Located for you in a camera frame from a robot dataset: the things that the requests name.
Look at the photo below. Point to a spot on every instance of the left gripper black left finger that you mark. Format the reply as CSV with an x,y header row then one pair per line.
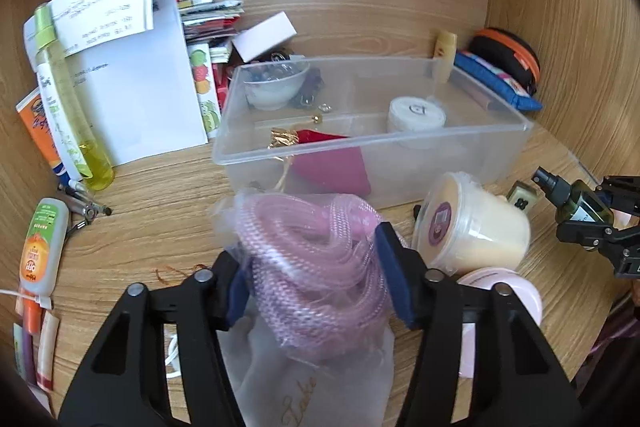
x,y
121,381

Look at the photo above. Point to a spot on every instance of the pink round compact case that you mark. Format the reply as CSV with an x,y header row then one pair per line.
x,y
487,278

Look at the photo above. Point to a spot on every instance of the cream candle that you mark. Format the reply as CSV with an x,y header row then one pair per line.
x,y
461,228

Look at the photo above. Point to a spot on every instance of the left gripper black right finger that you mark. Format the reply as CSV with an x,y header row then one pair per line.
x,y
518,380

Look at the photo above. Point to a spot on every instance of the white drawstring cloth pouch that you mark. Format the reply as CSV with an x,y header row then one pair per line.
x,y
272,389

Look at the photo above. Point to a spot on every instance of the green spray bottle black cap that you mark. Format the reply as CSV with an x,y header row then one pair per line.
x,y
572,202

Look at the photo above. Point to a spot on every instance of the metal compass and pens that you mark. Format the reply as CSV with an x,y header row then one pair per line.
x,y
82,205

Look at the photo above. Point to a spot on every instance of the blue patchwork zip pouch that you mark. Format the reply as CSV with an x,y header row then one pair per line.
x,y
497,81

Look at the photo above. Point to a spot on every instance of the fruit sticker sheet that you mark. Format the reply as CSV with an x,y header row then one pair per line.
x,y
205,86

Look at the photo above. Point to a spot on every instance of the white folded paper sheet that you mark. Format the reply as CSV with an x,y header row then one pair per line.
x,y
132,75

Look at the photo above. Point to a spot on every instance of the small rectangular perfume bottle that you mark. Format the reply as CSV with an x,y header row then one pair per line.
x,y
522,196

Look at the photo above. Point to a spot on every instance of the yellow small lotion bottle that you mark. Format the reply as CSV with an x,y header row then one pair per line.
x,y
445,50

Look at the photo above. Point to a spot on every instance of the yellow-green spray bottle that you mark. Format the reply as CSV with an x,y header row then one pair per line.
x,y
73,135

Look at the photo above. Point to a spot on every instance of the orange label lotion bottle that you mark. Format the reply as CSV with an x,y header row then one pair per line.
x,y
42,250

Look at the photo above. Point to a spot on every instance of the white small cardboard box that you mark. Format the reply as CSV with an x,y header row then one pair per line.
x,y
263,37

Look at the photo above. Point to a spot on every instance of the clear plastic storage box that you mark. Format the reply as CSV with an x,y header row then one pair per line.
x,y
350,96

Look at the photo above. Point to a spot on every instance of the stack of booklets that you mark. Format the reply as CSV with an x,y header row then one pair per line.
x,y
210,25

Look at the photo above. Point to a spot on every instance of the lip balm tubes cluster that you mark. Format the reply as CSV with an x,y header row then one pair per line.
x,y
35,342

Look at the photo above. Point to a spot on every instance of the white ceramic bowl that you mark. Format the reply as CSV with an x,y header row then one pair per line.
x,y
270,86

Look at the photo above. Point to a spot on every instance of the black orange zip case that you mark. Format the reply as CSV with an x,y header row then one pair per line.
x,y
509,53

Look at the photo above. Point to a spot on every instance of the orange sunscreen tube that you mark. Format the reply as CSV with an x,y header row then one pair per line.
x,y
31,112

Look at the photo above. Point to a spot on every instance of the white round lidded jar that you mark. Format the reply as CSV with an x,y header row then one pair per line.
x,y
413,114

